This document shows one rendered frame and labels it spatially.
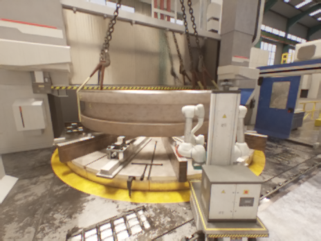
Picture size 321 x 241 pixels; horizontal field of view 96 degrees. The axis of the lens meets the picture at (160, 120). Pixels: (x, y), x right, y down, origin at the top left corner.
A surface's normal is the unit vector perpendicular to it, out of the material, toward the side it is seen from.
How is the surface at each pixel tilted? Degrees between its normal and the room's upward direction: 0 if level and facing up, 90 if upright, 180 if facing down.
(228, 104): 90
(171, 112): 90
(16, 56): 90
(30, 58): 90
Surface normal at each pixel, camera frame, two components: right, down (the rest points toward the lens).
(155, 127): -0.01, 0.21
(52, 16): 0.47, 0.18
